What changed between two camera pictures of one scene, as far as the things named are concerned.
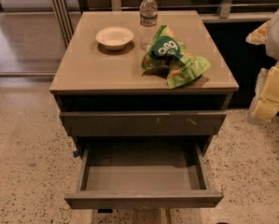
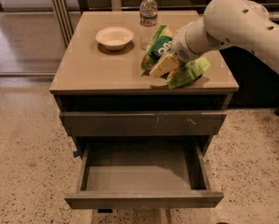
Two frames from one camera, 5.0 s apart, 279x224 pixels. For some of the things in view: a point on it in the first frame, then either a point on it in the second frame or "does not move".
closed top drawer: x=146 y=123 does not move
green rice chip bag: x=165 y=51 does not move
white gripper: x=278 y=36 to x=180 y=48
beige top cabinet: x=144 y=95 does not move
